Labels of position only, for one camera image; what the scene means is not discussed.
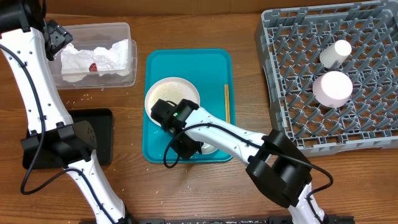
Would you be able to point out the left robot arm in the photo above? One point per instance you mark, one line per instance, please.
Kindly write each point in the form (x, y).
(29, 42)

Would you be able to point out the grey bowl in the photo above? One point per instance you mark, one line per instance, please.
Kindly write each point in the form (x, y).
(208, 149)

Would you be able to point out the grey dishwasher rack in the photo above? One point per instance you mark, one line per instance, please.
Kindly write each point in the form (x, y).
(289, 43)

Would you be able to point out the black plastic tray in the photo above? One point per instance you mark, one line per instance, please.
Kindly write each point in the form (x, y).
(104, 137)

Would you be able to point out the white cup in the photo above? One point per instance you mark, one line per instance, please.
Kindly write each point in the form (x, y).
(336, 52)

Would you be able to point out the white napkin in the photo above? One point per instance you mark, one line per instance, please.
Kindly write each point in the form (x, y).
(76, 62)

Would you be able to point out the large white plate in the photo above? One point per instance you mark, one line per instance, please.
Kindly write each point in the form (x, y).
(170, 89)

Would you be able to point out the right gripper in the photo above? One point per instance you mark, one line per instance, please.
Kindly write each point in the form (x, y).
(186, 155)

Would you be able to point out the clear plastic waste bin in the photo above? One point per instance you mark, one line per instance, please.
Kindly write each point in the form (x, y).
(88, 37)

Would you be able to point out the wooden chopstick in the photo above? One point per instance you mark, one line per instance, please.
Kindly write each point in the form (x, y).
(226, 102)

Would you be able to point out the red snack wrapper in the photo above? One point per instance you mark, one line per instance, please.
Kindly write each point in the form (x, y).
(93, 67)

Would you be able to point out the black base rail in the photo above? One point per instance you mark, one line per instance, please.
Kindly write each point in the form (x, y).
(333, 219)

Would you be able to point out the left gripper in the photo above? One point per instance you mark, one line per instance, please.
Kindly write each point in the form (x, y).
(60, 37)

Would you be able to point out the left wooden chopstick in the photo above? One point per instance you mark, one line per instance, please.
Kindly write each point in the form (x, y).
(226, 102)

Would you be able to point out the teal serving tray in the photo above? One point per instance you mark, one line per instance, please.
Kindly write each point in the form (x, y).
(209, 70)

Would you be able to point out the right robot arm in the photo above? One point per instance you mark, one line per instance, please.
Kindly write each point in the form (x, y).
(276, 166)

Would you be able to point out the right wooden chopstick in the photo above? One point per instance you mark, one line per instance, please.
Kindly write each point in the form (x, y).
(228, 104)

